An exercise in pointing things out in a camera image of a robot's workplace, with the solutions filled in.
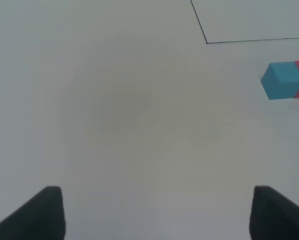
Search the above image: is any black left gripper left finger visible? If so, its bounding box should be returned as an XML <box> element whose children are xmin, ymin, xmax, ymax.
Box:
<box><xmin>0</xmin><ymin>186</ymin><xmax>66</xmax><ymax>240</ymax></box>

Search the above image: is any blue cube block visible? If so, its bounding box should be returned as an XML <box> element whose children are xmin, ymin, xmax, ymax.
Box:
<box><xmin>260</xmin><ymin>61</ymin><xmax>299</xmax><ymax>100</ymax></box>

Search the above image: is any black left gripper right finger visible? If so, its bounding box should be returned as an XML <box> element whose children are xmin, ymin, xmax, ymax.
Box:
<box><xmin>249</xmin><ymin>186</ymin><xmax>299</xmax><ymax>240</ymax></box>

